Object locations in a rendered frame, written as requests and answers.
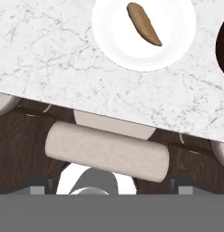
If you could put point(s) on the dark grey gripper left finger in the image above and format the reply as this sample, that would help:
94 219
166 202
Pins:
40 182

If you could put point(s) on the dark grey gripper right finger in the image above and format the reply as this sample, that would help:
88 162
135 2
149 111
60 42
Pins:
181 181

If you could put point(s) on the dark brown bowl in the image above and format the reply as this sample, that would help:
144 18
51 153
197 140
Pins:
222 45

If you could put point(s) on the brown sweet potato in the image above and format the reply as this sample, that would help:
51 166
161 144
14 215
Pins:
143 25

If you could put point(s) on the white and grey round thing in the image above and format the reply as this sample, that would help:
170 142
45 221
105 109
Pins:
68 181

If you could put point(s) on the beige cushioned stool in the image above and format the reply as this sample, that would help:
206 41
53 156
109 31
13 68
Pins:
221 154
107 149
3 104

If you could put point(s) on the white round plate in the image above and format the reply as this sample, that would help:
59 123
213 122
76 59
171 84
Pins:
116 39

